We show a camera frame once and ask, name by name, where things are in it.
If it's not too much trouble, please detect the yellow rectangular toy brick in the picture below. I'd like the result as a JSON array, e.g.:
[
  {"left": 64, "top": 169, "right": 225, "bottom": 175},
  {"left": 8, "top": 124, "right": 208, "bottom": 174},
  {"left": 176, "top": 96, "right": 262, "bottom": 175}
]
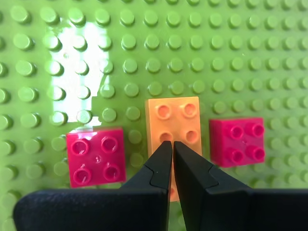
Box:
[{"left": 144, "top": 96, "right": 203, "bottom": 202}]

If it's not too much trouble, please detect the green studded baseplate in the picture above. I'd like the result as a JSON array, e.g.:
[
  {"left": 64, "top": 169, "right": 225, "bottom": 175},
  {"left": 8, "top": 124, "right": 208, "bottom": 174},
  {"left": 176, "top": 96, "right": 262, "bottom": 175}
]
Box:
[{"left": 0, "top": 0, "right": 308, "bottom": 231}]

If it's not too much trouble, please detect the red square toy brick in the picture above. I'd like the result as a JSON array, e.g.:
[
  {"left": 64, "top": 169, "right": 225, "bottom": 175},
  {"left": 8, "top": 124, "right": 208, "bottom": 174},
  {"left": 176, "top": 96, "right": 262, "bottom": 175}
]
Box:
[
  {"left": 208, "top": 117, "right": 266, "bottom": 168},
  {"left": 66, "top": 127, "right": 127, "bottom": 189}
]

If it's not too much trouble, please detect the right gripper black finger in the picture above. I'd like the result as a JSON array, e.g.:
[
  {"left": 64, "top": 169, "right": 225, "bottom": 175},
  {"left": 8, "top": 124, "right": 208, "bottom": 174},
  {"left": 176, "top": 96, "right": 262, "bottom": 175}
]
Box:
[
  {"left": 173, "top": 141, "right": 308, "bottom": 231},
  {"left": 13, "top": 141, "right": 173, "bottom": 231}
]

